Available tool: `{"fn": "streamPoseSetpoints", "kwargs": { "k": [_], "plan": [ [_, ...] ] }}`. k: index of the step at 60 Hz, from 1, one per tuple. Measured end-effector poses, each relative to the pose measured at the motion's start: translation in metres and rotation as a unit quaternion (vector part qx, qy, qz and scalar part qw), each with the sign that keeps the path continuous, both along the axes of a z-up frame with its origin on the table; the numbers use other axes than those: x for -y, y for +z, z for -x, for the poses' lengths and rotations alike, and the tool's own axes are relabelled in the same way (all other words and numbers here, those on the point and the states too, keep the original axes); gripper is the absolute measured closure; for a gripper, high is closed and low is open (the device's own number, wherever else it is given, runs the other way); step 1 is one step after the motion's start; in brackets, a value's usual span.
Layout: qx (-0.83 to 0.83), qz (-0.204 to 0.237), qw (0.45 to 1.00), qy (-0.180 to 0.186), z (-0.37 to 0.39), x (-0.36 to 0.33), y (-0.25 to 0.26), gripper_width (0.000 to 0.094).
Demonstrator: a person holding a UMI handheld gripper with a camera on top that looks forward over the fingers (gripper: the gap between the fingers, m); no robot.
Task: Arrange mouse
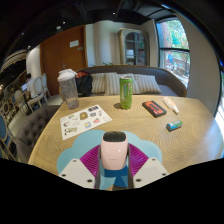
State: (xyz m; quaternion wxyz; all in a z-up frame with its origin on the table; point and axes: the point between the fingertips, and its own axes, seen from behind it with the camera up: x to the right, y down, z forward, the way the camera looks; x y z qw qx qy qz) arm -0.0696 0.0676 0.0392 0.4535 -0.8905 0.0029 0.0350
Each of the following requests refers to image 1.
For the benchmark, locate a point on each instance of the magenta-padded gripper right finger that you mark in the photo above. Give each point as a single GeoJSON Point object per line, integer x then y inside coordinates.
{"type": "Point", "coordinates": [151, 170]}

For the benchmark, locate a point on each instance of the white sticker sheet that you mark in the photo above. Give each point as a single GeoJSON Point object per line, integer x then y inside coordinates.
{"type": "Point", "coordinates": [80, 123]}

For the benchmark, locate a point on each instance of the clear plastic shaker bottle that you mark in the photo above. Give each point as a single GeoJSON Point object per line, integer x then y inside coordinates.
{"type": "Point", "coordinates": [69, 91]}

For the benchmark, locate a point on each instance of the striped cushion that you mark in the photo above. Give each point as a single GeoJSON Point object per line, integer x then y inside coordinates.
{"type": "Point", "coordinates": [98, 83]}
{"type": "Point", "coordinates": [112, 84]}
{"type": "Point", "coordinates": [148, 84]}

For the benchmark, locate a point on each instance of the blue chair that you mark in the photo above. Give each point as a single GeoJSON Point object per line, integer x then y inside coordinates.
{"type": "Point", "coordinates": [5, 136]}

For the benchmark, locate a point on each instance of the pink computer mouse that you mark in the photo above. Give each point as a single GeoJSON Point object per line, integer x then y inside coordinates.
{"type": "Point", "coordinates": [114, 153]}

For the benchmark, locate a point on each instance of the glass-door cabinet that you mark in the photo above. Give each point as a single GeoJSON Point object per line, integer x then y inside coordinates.
{"type": "Point", "coordinates": [134, 48]}

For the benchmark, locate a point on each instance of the green drink can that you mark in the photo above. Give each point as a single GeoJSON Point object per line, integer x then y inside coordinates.
{"type": "Point", "coordinates": [126, 93]}

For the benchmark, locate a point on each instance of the group of white chairs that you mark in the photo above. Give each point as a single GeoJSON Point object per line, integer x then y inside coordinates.
{"type": "Point", "coordinates": [38, 88]}

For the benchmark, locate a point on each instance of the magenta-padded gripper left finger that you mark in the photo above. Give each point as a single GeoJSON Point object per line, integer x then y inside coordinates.
{"type": "Point", "coordinates": [75, 171]}

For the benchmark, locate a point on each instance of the grey tufted armchair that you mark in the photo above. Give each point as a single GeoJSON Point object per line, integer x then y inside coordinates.
{"type": "Point", "coordinates": [33, 130]}

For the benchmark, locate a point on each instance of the brown wooden door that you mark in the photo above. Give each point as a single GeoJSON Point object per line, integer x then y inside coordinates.
{"type": "Point", "coordinates": [61, 60]}

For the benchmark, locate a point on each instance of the white and orange tube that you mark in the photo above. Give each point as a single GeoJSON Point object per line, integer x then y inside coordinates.
{"type": "Point", "coordinates": [170, 105]}

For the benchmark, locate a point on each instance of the green and blue pack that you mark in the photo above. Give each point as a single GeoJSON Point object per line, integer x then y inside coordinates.
{"type": "Point", "coordinates": [174, 125]}

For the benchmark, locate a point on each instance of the grey curved sofa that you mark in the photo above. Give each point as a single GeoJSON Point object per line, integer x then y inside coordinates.
{"type": "Point", "coordinates": [166, 80]}

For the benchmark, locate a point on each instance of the black and orange box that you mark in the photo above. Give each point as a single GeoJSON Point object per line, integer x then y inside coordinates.
{"type": "Point", "coordinates": [154, 108]}

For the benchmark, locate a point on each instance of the black-framed window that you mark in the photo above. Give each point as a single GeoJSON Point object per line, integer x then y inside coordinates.
{"type": "Point", "coordinates": [173, 50]}

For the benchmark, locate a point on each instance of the blue cloud-shaped mouse pad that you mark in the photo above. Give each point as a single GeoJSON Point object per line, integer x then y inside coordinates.
{"type": "Point", "coordinates": [83, 143]}

